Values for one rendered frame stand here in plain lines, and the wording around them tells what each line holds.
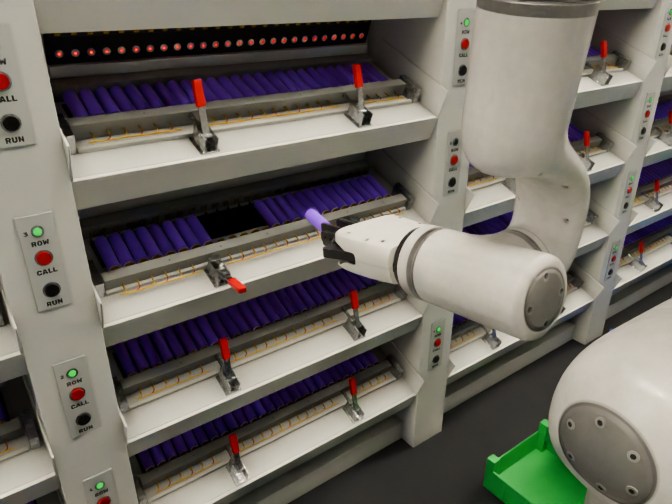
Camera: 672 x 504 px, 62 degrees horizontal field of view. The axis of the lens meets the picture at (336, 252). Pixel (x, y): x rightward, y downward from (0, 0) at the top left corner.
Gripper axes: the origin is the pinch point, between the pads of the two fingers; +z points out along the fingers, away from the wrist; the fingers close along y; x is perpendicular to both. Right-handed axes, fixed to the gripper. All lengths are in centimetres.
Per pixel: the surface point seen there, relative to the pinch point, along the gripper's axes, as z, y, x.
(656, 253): 23, -143, 47
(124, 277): 18.3, 24.3, 4.0
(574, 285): 25, -99, 45
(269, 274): 14.6, 3.8, 8.7
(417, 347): 19, -31, 37
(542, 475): -1, -48, 67
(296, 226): 18.7, -4.4, 3.5
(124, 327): 15.2, 26.4, 9.9
